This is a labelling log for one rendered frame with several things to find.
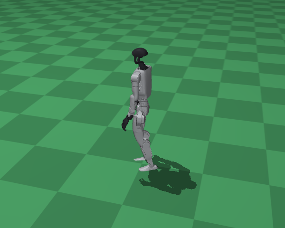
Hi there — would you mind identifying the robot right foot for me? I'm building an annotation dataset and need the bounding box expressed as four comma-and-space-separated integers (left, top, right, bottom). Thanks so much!
134, 157, 146, 161

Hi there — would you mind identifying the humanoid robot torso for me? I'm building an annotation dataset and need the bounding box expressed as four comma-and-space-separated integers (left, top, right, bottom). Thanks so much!
133, 65, 152, 116

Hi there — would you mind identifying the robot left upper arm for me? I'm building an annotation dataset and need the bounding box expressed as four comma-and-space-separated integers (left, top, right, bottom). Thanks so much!
131, 72, 141, 101

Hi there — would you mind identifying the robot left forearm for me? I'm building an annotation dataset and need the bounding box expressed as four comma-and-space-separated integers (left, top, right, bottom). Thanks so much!
127, 95, 137, 118

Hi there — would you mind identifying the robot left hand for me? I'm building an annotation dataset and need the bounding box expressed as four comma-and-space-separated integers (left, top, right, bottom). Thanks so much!
122, 115, 133, 131

